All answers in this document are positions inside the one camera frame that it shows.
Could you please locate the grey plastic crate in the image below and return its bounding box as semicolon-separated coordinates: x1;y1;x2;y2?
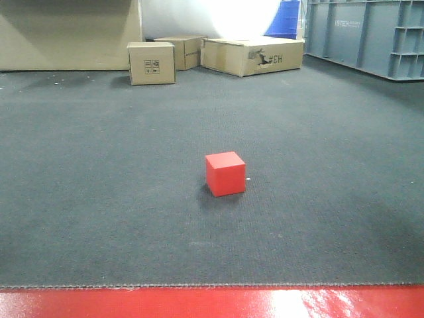
305;1;423;81

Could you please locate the large flat cardboard box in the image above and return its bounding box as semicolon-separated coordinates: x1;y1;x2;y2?
201;36;304;78

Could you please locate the small cardboard box with symbols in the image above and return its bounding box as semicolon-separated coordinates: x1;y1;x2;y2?
127;42;176;85

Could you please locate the large beige cardboard panel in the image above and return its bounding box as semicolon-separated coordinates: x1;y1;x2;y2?
1;1;142;71

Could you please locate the red glossy floor strip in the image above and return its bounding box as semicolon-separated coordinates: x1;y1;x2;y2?
1;285;423;317

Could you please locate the dark grey carpet mat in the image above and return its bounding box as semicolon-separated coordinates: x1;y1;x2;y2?
1;56;423;288

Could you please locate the red cube block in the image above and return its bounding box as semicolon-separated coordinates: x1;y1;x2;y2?
205;151;246;197

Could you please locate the blue plastic bin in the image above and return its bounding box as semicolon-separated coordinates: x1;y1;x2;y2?
264;1;300;39

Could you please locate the middle cardboard box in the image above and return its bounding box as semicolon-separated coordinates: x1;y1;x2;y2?
154;35;207;71

